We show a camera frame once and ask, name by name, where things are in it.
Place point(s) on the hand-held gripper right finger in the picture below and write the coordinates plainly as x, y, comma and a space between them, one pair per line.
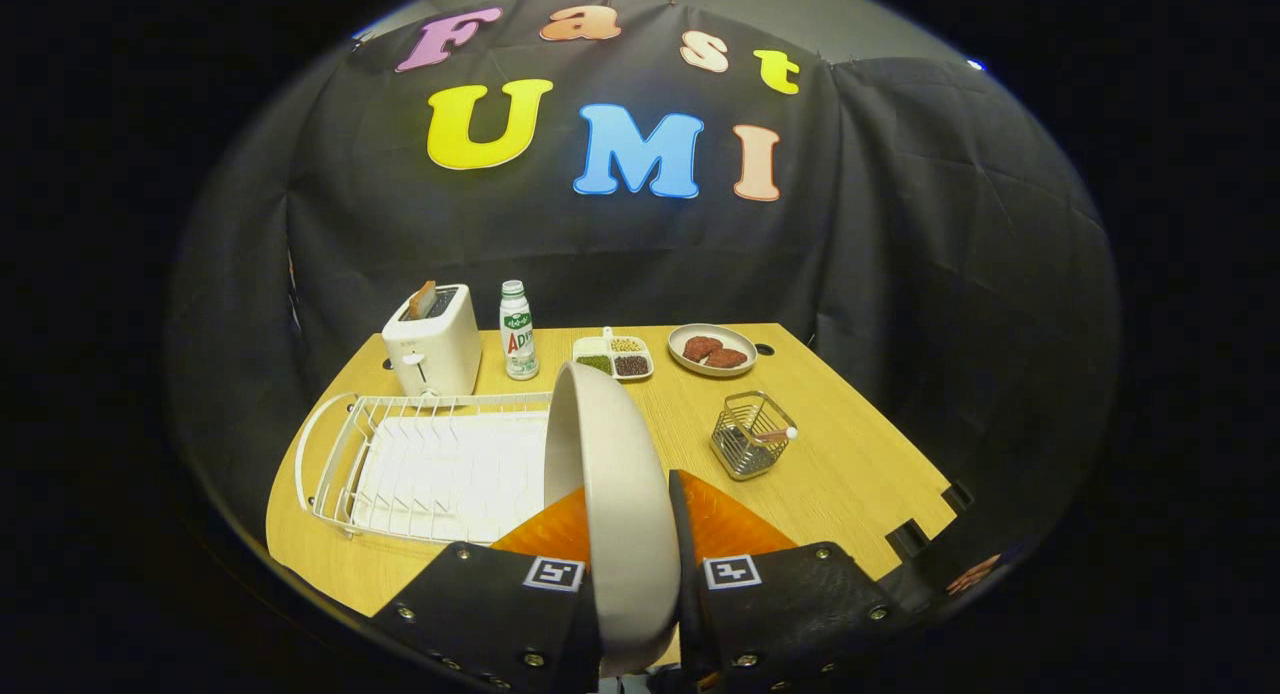
682, 534

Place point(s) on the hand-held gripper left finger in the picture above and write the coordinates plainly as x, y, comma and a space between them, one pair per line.
480, 604

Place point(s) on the white divided dish with beans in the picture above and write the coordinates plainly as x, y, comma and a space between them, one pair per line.
612, 356

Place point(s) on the beige plate with meat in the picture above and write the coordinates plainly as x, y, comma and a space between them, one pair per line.
740, 339

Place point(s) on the red meat patty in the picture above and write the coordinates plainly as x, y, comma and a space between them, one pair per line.
728, 358
702, 348

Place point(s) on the black table edge clamp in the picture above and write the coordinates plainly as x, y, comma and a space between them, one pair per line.
908, 539
958, 497

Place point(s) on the white bottle with green label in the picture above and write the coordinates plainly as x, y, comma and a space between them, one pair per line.
518, 339

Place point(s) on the white toaster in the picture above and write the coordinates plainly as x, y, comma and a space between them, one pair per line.
440, 349

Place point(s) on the brown bread slice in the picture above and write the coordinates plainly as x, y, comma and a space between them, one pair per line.
421, 301

